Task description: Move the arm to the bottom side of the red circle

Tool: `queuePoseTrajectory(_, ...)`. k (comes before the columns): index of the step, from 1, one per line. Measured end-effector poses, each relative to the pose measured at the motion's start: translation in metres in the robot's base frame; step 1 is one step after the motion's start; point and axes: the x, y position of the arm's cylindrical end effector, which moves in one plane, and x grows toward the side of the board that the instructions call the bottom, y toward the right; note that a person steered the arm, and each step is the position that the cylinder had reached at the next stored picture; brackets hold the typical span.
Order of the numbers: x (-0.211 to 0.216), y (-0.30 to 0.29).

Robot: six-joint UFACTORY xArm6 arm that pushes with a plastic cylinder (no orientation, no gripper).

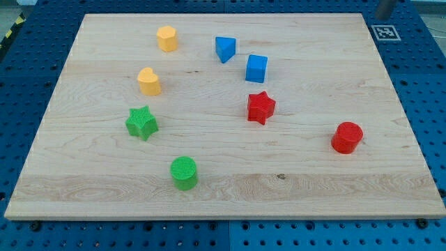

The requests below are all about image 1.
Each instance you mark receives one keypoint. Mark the red star block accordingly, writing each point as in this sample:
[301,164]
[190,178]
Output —
[260,107]

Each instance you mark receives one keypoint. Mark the green cylinder block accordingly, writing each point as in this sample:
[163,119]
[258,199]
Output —
[184,173]

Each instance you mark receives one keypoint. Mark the light wooden board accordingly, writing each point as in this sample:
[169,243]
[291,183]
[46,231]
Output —
[323,70]

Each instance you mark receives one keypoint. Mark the blue cube block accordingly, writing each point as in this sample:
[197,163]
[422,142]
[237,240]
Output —
[256,68]

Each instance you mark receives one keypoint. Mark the blue triangle block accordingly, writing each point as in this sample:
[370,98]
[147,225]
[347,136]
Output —
[225,48]

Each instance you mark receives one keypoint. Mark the green star block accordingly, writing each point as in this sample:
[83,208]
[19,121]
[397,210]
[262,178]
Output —
[141,123]

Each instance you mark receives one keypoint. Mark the yellow heart block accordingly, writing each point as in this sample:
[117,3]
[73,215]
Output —
[149,83]

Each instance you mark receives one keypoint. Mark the yellow hexagon block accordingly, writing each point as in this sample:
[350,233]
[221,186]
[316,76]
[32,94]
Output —
[167,38]

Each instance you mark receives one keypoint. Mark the red cylinder block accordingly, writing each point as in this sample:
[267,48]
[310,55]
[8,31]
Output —
[346,138]

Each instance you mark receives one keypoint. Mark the white fiducial marker tag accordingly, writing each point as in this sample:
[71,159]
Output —
[385,32]

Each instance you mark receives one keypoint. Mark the black yellow hazard tape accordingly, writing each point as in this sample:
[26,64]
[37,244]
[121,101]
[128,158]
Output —
[12,33]

